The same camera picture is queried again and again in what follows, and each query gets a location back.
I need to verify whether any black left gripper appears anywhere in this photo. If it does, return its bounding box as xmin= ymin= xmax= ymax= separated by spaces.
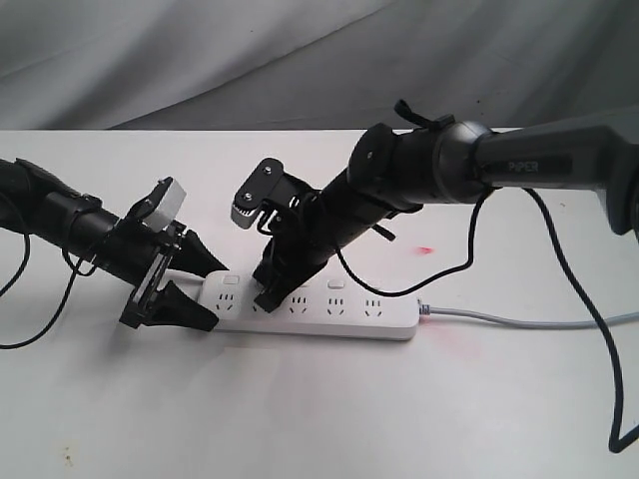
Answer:
xmin=94 ymin=197 xmax=228 ymax=332

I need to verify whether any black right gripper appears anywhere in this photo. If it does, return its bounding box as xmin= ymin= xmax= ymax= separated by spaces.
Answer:
xmin=253 ymin=187 xmax=349 ymax=312

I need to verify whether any white five-outlet power strip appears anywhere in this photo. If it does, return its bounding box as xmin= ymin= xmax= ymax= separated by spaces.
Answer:
xmin=198 ymin=270 xmax=419 ymax=341

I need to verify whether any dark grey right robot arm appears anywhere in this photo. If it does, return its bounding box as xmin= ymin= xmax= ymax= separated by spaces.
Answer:
xmin=242 ymin=111 xmax=638 ymax=311

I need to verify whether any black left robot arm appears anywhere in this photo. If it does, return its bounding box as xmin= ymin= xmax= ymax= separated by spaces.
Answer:
xmin=1 ymin=159 xmax=224 ymax=332

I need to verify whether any grey backdrop cloth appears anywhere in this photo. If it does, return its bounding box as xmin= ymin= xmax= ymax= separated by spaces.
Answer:
xmin=1 ymin=1 xmax=638 ymax=130

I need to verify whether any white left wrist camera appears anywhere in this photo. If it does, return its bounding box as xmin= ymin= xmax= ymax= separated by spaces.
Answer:
xmin=142 ymin=177 xmax=187 ymax=233

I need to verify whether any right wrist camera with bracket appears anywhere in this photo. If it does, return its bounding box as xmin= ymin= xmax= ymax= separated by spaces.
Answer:
xmin=231 ymin=158 xmax=310 ymax=230

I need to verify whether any grey power cable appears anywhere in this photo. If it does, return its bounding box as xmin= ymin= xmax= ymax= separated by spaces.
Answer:
xmin=416 ymin=295 xmax=639 ymax=330

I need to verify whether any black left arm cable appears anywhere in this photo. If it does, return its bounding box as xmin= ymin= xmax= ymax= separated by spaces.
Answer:
xmin=0 ymin=194 xmax=101 ymax=349

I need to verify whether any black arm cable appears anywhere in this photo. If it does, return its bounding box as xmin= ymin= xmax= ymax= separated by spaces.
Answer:
xmin=336 ymin=189 xmax=639 ymax=454
xmin=0 ymin=194 xmax=101 ymax=349

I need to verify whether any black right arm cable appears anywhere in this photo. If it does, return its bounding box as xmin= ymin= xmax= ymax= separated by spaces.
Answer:
xmin=336 ymin=189 xmax=639 ymax=454

